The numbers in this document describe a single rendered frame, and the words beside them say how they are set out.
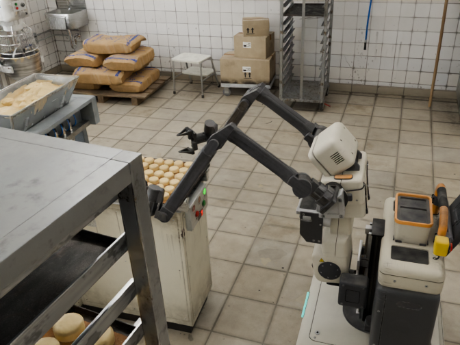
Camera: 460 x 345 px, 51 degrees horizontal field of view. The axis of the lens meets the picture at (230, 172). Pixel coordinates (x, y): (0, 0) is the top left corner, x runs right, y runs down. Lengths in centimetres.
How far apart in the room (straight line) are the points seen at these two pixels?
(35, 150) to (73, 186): 13
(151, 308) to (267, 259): 254
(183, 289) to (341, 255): 85
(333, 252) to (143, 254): 161
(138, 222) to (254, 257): 266
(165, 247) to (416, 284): 117
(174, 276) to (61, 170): 195
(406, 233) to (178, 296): 121
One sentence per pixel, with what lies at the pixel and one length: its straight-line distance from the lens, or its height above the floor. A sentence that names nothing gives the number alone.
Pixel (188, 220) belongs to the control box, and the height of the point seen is 77.
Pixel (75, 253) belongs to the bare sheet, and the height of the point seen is 167.
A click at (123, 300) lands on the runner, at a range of 77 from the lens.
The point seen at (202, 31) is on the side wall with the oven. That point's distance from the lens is 641.
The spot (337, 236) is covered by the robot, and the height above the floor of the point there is 77.
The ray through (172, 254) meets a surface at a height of 58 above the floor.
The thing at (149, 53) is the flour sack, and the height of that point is 50.
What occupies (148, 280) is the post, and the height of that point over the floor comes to 162.
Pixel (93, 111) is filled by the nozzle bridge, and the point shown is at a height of 110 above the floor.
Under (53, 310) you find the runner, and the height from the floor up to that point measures 169.
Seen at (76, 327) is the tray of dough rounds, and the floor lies 151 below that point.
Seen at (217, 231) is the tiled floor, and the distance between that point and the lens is 357.
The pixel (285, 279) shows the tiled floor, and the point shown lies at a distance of 315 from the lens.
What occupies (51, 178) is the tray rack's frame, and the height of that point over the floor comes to 182.
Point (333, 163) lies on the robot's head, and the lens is 201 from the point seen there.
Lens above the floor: 211
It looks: 29 degrees down
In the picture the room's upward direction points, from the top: 3 degrees counter-clockwise
